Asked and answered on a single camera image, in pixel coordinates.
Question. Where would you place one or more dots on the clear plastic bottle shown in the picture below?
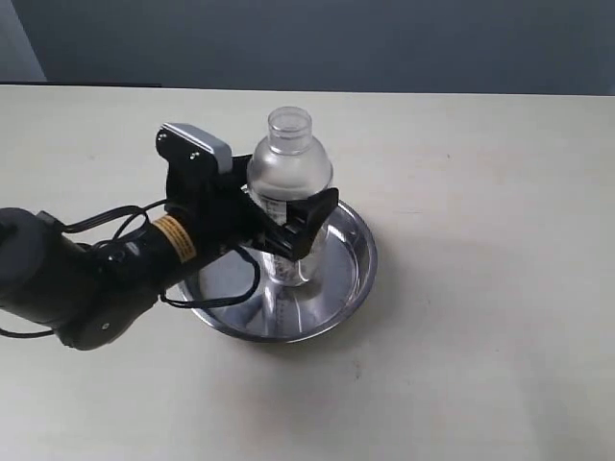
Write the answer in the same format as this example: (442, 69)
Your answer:
(289, 164)

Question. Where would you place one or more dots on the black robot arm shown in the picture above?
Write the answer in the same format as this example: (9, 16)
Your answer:
(88, 295)

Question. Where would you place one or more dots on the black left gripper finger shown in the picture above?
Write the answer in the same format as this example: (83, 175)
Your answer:
(236, 179)

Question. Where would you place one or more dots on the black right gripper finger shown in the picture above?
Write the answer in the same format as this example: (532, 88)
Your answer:
(294, 238)

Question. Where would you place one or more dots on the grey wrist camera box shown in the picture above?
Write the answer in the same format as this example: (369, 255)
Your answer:
(183, 145)

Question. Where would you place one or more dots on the round stainless steel dish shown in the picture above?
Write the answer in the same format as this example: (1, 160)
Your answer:
(283, 314)

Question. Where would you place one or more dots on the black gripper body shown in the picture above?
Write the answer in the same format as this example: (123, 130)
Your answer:
(203, 220)

